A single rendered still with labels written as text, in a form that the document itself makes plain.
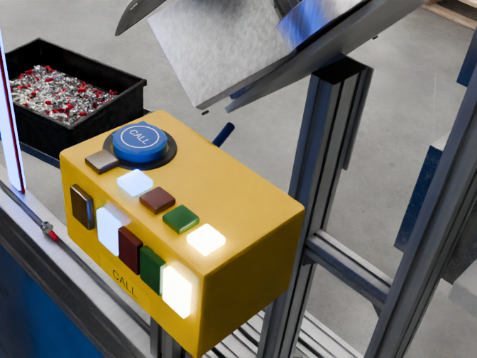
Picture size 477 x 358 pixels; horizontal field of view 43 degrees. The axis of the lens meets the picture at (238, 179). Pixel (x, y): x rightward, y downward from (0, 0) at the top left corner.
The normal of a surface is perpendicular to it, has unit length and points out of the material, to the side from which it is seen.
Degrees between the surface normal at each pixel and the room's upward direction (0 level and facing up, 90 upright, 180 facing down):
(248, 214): 0
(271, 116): 0
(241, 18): 55
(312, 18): 88
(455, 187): 90
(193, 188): 0
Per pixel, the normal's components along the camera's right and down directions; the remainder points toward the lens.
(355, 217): 0.10, -0.77
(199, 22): -0.07, 0.06
